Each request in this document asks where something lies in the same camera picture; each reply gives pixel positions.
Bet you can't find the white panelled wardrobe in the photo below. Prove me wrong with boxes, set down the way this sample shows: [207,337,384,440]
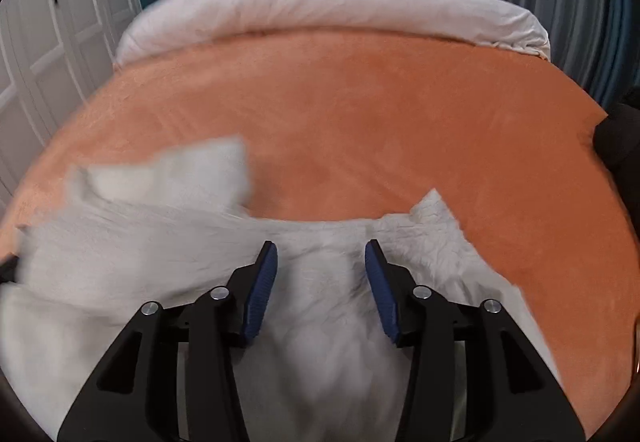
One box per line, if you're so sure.
[0,0,143,213]

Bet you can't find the pink duvet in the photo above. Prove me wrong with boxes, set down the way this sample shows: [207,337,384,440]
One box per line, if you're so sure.
[114,0,551,70]

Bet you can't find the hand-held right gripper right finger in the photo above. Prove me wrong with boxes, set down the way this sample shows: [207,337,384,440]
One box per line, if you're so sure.
[364,238,586,442]

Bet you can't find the white quilted zip jacket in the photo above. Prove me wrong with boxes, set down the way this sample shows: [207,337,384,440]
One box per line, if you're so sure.
[0,134,562,442]

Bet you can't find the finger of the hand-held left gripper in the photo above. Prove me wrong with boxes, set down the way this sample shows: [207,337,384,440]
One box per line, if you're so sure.
[0,254,21,286]

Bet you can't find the orange plush blanket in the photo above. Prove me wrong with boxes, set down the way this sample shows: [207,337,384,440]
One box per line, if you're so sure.
[0,29,632,425]

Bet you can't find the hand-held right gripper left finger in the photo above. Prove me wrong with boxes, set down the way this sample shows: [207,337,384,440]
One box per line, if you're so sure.
[57,240,279,442]

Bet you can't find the dark cloth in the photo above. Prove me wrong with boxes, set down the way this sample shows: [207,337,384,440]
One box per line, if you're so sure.
[592,87,640,203]

